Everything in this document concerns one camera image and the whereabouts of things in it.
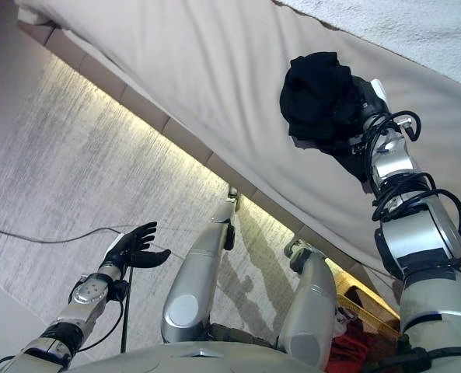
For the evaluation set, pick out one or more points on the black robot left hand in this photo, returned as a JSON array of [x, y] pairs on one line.
[[131, 252]]

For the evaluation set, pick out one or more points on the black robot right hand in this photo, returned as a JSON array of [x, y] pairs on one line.
[[370, 107]]

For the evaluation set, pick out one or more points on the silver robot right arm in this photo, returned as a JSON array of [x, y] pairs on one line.
[[420, 241]]

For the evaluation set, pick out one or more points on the bed with white bedding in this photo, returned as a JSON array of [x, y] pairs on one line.
[[214, 77]]

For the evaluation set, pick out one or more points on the silver robot left leg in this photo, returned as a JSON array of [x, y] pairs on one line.
[[195, 279]]

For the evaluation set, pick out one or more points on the grey robot torso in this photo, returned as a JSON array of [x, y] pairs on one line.
[[195, 359]]

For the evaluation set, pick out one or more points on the black garment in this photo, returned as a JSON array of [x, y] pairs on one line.
[[315, 97]]

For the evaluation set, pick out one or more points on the white textured bedspread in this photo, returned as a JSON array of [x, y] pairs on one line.
[[409, 35]]

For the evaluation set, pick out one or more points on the woven wicker basket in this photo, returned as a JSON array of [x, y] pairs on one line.
[[362, 299]]

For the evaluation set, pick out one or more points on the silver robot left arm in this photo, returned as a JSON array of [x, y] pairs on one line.
[[78, 303]]

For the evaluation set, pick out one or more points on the grey streaked rug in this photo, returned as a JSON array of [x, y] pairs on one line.
[[78, 163]]

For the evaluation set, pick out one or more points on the white garment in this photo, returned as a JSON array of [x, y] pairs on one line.
[[339, 320]]

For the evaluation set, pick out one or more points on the red garment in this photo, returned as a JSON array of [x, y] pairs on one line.
[[350, 349]]

